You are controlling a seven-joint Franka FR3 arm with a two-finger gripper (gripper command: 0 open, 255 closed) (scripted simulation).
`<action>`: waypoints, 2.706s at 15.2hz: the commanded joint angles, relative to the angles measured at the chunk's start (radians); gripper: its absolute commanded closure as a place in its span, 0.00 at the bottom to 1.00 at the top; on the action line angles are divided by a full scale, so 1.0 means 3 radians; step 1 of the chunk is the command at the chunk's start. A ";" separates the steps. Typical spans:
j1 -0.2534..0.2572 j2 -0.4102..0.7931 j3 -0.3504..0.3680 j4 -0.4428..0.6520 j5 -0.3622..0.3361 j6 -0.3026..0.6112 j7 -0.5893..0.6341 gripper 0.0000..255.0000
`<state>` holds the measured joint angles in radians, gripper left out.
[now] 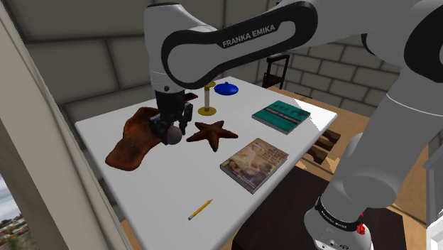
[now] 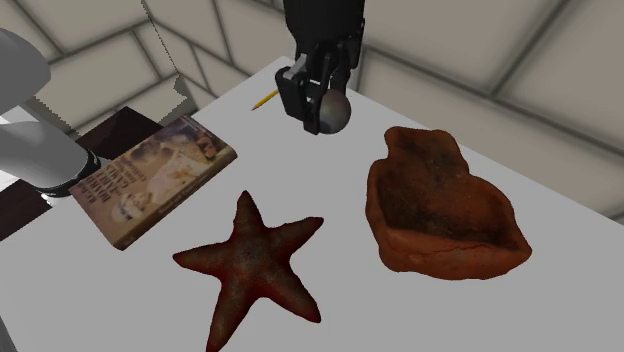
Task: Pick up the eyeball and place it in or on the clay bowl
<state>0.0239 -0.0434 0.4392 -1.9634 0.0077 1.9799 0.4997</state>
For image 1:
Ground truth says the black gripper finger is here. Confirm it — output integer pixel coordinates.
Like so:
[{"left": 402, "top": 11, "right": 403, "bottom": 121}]
[
  {"left": 148, "top": 116, "right": 170, "bottom": 145},
  {"left": 178, "top": 102, "right": 194, "bottom": 136}
]

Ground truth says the grey ball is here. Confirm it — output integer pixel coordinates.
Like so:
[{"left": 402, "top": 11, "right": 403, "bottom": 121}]
[{"left": 165, "top": 125, "right": 184, "bottom": 146}]

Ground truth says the gold candlestick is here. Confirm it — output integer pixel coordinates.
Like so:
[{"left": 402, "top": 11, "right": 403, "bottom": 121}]
[{"left": 197, "top": 82, "right": 218, "bottom": 116}]

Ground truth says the rust brown cloth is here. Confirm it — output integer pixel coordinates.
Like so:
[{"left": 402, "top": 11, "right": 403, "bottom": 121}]
[{"left": 104, "top": 106, "right": 164, "bottom": 172}]

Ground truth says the dark red starfish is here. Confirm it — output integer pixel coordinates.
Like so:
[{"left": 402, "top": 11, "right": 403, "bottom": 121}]
[{"left": 185, "top": 119, "right": 239, "bottom": 153}]

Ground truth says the blue domed lid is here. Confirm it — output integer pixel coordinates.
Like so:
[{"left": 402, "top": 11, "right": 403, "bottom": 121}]
[{"left": 214, "top": 81, "right": 240, "bottom": 96}]

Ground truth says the white table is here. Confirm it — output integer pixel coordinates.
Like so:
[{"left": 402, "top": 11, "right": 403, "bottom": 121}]
[{"left": 75, "top": 76, "right": 339, "bottom": 250}]

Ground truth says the brown picture book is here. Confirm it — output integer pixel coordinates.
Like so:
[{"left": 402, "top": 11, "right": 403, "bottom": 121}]
[{"left": 219, "top": 137, "right": 290, "bottom": 195}]

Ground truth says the yellow pencil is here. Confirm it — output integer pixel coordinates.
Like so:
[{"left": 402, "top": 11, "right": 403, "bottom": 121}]
[{"left": 187, "top": 198, "right": 214, "bottom": 222}]

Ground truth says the teal book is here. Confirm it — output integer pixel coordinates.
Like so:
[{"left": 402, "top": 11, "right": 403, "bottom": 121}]
[{"left": 251, "top": 100, "right": 312, "bottom": 136}]

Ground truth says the black shelf rack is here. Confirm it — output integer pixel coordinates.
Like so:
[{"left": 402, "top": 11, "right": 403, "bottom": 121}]
[{"left": 261, "top": 53, "right": 291, "bottom": 90}]

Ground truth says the dark robot stand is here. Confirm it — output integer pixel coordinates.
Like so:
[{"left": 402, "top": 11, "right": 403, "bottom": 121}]
[{"left": 231, "top": 165, "right": 408, "bottom": 250}]

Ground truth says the window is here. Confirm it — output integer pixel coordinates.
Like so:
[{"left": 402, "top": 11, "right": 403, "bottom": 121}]
[{"left": 0, "top": 173, "right": 34, "bottom": 250}]

